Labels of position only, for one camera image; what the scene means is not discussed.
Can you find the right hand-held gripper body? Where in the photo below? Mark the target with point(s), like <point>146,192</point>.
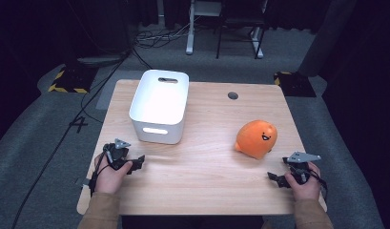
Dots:
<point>300,168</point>

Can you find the black yellow striped floor plate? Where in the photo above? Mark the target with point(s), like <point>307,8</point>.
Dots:
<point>73,79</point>
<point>294,84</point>

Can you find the person's left hand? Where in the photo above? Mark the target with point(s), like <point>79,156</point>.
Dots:
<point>108,179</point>

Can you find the white desk leg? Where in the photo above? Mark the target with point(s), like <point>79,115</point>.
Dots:
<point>190,31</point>
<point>257,43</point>

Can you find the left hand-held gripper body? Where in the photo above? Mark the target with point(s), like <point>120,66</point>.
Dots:
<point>118,154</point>

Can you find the black chair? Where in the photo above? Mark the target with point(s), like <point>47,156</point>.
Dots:
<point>240,22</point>

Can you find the white plastic storage bin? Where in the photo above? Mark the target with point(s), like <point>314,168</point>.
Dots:
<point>159,106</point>

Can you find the orange plush toy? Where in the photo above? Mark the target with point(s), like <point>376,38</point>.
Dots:
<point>256,138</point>

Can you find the person's right hand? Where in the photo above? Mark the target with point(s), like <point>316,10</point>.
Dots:
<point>307,191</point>

